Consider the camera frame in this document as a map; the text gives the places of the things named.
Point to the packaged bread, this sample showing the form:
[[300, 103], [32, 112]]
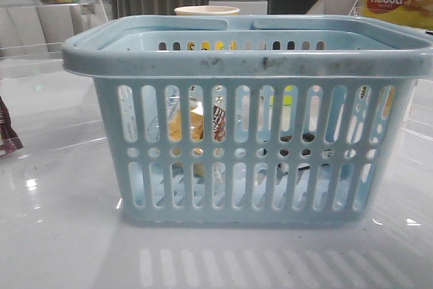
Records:
[[195, 118]]

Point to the dark tissue pack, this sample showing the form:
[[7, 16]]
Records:
[[298, 158]]

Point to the light blue plastic basket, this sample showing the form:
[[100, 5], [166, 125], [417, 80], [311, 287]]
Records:
[[346, 79]]

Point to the yellow paper cup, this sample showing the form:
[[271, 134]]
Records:
[[206, 10]]

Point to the dark red snack packet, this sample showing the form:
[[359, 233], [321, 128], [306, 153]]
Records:
[[10, 142]]

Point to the clear acrylic display shelf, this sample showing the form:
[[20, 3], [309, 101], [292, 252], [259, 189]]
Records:
[[32, 32]]

